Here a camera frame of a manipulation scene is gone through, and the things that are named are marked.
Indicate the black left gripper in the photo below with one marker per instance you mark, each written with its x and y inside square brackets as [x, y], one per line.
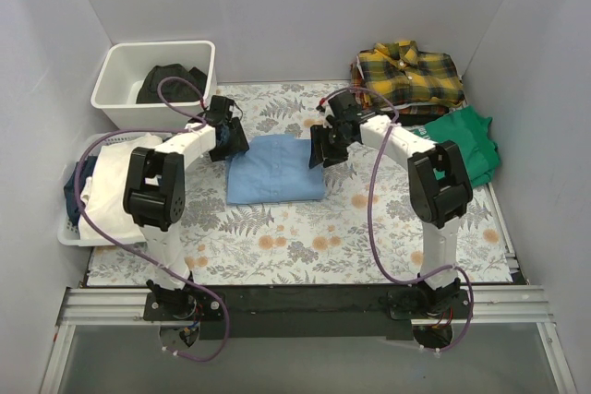
[232, 139]

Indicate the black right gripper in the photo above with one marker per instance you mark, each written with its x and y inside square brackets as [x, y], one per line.
[324, 144]

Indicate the light blue long sleeve shirt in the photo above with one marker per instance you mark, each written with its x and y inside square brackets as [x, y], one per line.
[274, 170]

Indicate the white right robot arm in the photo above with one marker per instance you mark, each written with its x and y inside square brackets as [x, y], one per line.
[438, 184]

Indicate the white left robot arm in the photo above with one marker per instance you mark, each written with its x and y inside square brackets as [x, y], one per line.
[155, 191]

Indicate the stack of folded plaid shirts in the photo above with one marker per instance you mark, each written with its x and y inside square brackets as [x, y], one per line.
[406, 108]

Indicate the dark striped garment in bin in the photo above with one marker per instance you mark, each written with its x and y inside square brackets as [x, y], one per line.
[174, 91]

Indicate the floral patterned table mat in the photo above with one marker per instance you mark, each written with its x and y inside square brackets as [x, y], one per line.
[307, 242]

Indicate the white plastic bin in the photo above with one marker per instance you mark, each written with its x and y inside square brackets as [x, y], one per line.
[124, 70]

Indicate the yellow plaid flannel shirt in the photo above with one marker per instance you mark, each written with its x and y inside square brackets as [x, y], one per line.
[411, 73]

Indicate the cream white garment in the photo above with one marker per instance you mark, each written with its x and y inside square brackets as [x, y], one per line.
[103, 192]

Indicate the dark blue denim garment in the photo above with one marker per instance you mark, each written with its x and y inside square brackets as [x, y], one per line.
[86, 171]

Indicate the green t-shirt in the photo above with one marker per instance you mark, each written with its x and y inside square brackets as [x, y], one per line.
[469, 131]

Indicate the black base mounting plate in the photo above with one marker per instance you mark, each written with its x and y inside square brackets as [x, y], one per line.
[301, 311]

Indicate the aluminium frame rail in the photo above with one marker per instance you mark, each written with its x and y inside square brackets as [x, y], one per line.
[124, 306]

